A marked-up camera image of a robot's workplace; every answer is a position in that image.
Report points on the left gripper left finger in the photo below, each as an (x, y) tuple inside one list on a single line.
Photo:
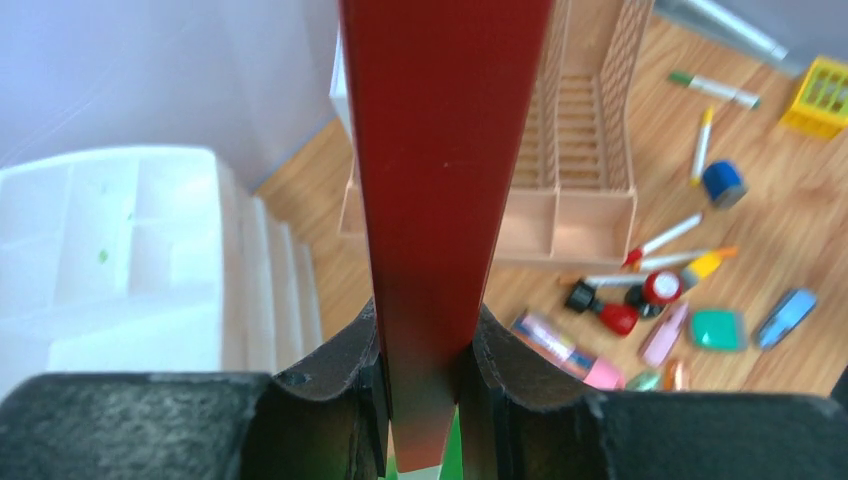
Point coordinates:
[(323, 418)]

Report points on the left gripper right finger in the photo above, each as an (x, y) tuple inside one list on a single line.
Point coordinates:
[(523, 418)]

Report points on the green folder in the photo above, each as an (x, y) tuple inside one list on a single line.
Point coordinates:
[(451, 467)]

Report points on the pink plastic file organizer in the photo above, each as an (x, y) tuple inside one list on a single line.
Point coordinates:
[(572, 196)]

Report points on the red folder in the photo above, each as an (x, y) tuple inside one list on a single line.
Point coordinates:
[(439, 94)]

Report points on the pink highlighter pack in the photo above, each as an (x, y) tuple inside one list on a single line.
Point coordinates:
[(539, 333)]

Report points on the green mini highlighter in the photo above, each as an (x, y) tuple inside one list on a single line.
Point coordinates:
[(648, 380)]

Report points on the red black stamp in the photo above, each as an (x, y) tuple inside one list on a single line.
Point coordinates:
[(620, 319)]

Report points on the pink mini highlighter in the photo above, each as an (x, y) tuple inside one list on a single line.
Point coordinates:
[(657, 347)]

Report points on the orange mini highlighter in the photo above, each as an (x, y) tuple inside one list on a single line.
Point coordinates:
[(676, 375)]

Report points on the red round stamp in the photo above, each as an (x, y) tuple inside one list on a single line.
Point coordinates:
[(660, 289)]

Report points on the red cap white marker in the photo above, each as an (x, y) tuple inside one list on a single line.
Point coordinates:
[(663, 238)]

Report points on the teal eraser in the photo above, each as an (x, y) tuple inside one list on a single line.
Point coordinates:
[(718, 330)]

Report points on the white plastic drawer unit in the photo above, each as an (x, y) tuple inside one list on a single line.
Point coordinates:
[(147, 258)]

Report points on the yellow mini highlighter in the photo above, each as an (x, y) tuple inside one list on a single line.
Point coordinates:
[(704, 265)]

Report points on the blue mini highlighter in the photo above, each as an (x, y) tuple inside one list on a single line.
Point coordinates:
[(793, 307)]

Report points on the yellow cap white marker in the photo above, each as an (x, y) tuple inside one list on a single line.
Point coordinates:
[(701, 146)]

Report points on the blue grey eraser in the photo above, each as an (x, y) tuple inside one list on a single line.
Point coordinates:
[(723, 184)]

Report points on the green cap white marker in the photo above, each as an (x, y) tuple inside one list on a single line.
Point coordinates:
[(716, 89)]

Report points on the yellow small crate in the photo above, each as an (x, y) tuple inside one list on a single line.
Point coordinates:
[(818, 106)]

